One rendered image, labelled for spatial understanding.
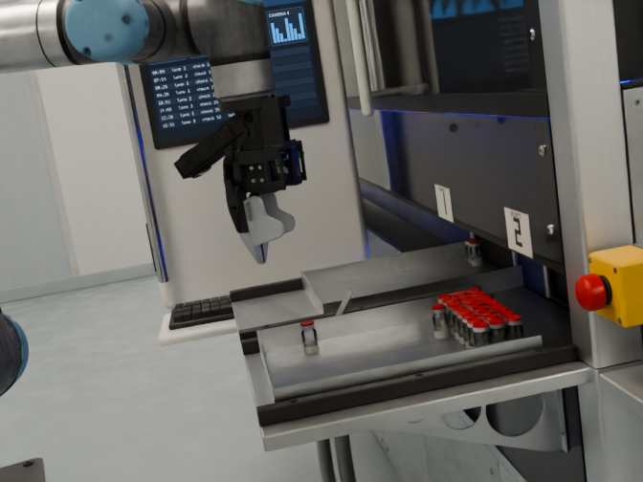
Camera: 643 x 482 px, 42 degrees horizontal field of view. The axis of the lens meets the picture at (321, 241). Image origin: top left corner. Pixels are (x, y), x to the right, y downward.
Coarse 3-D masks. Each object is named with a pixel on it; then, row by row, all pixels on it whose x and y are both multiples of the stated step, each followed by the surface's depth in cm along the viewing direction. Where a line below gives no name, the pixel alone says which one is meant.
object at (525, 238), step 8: (504, 208) 119; (512, 216) 116; (520, 216) 113; (528, 216) 111; (512, 224) 117; (520, 224) 114; (528, 224) 111; (512, 232) 117; (528, 232) 111; (512, 240) 118; (520, 240) 115; (528, 240) 112; (512, 248) 118; (520, 248) 115; (528, 248) 112
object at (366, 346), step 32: (320, 320) 126; (352, 320) 127; (384, 320) 127; (416, 320) 128; (288, 352) 123; (320, 352) 121; (352, 352) 119; (384, 352) 117; (416, 352) 115; (448, 352) 113; (480, 352) 103; (512, 352) 104; (288, 384) 110; (320, 384) 100; (352, 384) 101
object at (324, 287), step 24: (360, 264) 161; (384, 264) 162; (408, 264) 162; (432, 264) 163; (456, 264) 160; (312, 288) 145; (336, 288) 156; (360, 288) 154; (384, 288) 151; (408, 288) 136; (432, 288) 137; (504, 288) 139
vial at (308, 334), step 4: (304, 328) 120; (308, 328) 120; (312, 328) 120; (304, 332) 120; (308, 332) 120; (312, 332) 120; (316, 332) 121; (304, 336) 120; (308, 336) 120; (312, 336) 120; (316, 336) 121; (304, 340) 120; (308, 340) 120; (312, 340) 120; (316, 340) 121; (304, 344) 121; (308, 344) 120; (312, 344) 120; (316, 344) 121; (304, 348) 121; (308, 348) 120; (312, 348) 120; (316, 348) 121; (304, 352) 121; (308, 352) 121; (312, 352) 120; (316, 352) 121
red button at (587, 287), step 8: (576, 280) 92; (584, 280) 90; (592, 280) 90; (600, 280) 90; (576, 288) 91; (584, 288) 90; (592, 288) 89; (600, 288) 89; (576, 296) 92; (584, 296) 90; (592, 296) 89; (600, 296) 89; (584, 304) 90; (592, 304) 89; (600, 304) 90
